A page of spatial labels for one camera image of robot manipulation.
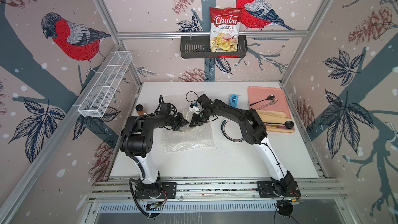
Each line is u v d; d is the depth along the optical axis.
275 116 0.99
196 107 0.92
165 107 0.81
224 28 0.84
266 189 0.73
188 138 0.90
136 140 0.49
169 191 0.73
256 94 1.14
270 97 1.10
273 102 1.07
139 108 0.95
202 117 0.88
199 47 1.07
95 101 0.71
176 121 0.88
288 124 0.95
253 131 0.61
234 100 1.07
